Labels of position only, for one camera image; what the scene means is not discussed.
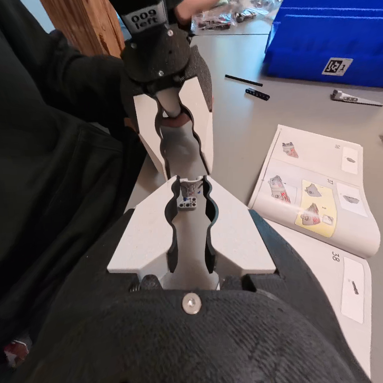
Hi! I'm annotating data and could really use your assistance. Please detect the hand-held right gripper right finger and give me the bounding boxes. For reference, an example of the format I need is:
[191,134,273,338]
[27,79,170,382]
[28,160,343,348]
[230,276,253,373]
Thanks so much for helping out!
[204,176,276,274]

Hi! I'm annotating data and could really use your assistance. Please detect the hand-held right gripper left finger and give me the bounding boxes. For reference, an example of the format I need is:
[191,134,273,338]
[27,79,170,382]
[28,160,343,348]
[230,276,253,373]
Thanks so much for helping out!
[107,176,182,274]

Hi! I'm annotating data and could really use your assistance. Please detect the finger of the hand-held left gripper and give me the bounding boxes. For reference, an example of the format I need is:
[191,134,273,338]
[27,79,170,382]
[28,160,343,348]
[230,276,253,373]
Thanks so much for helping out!
[179,77,214,176]
[133,93,171,182]

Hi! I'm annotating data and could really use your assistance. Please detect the grey toy brick assembly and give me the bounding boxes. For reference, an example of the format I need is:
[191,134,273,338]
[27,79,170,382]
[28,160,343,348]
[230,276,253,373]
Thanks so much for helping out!
[176,179,204,213]

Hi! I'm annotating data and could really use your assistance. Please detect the person's left forearm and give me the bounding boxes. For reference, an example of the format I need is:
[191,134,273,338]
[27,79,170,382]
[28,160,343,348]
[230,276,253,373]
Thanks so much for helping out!
[48,30,139,135]

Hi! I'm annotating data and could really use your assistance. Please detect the person's left hand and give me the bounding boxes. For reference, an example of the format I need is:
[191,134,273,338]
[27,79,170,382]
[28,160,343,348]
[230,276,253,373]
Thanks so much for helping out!
[175,0,218,29]

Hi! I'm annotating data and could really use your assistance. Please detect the black toy axle rod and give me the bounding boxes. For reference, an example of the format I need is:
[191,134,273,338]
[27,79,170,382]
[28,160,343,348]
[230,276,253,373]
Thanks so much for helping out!
[225,74,263,87]

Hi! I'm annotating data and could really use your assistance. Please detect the black toy beam with holes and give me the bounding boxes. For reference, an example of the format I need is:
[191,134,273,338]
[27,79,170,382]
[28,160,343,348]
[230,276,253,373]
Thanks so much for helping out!
[245,88,270,101]

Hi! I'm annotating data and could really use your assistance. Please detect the clear bag of toy bricks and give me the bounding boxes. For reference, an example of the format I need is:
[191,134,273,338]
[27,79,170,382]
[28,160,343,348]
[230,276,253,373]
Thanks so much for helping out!
[191,0,282,31]

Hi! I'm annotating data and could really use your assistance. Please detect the toy instruction booklet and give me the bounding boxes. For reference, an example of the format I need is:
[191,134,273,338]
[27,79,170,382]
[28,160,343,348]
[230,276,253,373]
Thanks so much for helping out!
[247,124,382,378]

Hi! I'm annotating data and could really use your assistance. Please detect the person's black clothing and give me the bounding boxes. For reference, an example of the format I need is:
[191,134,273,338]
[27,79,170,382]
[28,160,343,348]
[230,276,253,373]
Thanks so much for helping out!
[0,0,148,362]

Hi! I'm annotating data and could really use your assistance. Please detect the white coded sticker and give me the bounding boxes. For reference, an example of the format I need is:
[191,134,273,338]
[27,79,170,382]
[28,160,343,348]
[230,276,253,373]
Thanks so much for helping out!
[322,57,354,76]

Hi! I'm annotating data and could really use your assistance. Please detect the blue plastic bin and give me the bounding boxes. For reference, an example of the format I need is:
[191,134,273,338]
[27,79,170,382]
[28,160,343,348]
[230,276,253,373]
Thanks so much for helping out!
[263,0,383,88]

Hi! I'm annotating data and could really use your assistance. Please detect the grey wedge toy panel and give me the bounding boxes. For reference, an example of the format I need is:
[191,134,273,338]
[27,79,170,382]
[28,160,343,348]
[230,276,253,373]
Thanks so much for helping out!
[330,89,383,107]

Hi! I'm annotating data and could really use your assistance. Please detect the red and white object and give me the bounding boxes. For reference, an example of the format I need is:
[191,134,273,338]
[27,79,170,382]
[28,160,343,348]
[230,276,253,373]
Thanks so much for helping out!
[2,338,31,369]

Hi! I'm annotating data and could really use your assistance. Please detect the wooden post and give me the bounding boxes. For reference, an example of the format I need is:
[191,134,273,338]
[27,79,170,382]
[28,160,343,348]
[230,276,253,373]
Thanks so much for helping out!
[40,0,126,58]

